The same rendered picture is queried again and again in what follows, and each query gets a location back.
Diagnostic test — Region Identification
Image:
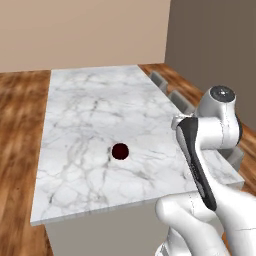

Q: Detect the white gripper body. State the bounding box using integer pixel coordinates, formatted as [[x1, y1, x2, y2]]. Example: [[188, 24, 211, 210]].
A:
[[171, 114, 194, 132]]

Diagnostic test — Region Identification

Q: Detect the grey stool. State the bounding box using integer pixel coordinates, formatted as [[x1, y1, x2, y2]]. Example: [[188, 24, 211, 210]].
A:
[[167, 89, 197, 115], [218, 145, 245, 172], [149, 70, 169, 93]]

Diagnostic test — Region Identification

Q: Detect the dark red mug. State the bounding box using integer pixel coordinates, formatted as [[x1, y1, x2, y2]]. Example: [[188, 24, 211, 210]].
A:
[[111, 142, 130, 161]]

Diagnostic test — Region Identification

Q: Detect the grey kitchen island base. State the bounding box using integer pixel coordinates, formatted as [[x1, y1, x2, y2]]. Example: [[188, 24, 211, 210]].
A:
[[45, 199, 172, 256]]

